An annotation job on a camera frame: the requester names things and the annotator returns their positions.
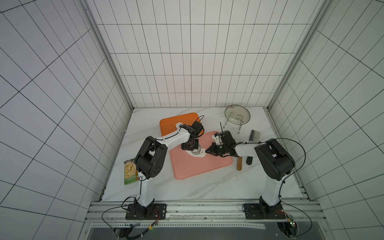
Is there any pink silicone mat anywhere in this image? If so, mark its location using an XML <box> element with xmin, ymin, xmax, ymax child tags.
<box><xmin>170</xmin><ymin>132</ymin><xmax>233</xmax><ymax>180</ymax></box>

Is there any green orange flour packet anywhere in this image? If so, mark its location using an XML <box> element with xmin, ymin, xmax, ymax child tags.
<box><xmin>124</xmin><ymin>159</ymin><xmax>139</xmax><ymax>185</ymax></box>

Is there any small round metal cutter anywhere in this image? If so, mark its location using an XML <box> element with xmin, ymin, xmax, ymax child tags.
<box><xmin>191</xmin><ymin>145</ymin><xmax>202</xmax><ymax>156</ymax></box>

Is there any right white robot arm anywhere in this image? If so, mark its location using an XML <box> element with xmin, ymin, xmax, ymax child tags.
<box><xmin>205</xmin><ymin>130</ymin><xmax>296</xmax><ymax>211</ymax></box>

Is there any orange silicone mat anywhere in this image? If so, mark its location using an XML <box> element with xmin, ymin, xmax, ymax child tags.
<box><xmin>160</xmin><ymin>113</ymin><xmax>202</xmax><ymax>136</ymax></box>

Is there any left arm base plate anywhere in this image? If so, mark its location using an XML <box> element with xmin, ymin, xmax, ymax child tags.
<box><xmin>125</xmin><ymin>203</ymin><xmax>167</xmax><ymax>220</ymax></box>

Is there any wooden dough roller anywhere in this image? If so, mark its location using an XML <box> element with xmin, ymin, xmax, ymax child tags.
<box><xmin>237</xmin><ymin>157</ymin><xmax>243</xmax><ymax>171</ymax></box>

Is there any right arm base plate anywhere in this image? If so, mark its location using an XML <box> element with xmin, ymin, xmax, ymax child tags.
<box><xmin>242</xmin><ymin>203</ymin><xmax>286</xmax><ymax>220</ymax></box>

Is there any aluminium mounting rail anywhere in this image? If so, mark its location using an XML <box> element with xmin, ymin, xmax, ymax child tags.
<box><xmin>79</xmin><ymin>199</ymin><xmax>334</xmax><ymax>240</ymax></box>

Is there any white dough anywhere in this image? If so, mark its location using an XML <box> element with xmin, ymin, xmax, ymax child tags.
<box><xmin>187</xmin><ymin>149</ymin><xmax>207</xmax><ymax>158</ymax></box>
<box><xmin>176</xmin><ymin>122</ymin><xmax>183</xmax><ymax>129</ymax></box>

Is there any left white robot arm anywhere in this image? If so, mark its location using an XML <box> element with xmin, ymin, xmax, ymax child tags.
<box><xmin>134</xmin><ymin>118</ymin><xmax>204</xmax><ymax>209</ymax></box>

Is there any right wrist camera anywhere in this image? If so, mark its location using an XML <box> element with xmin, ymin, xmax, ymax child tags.
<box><xmin>212</xmin><ymin>133</ymin><xmax>223</xmax><ymax>145</ymax></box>

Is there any black handled metal scraper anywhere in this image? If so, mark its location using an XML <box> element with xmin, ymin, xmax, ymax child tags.
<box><xmin>246</xmin><ymin>130</ymin><xmax>261</xmax><ymax>165</ymax></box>

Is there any white dough on orange mat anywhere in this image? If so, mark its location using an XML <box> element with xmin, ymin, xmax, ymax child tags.
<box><xmin>176</xmin><ymin>122</ymin><xmax>183</xmax><ymax>129</ymax></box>

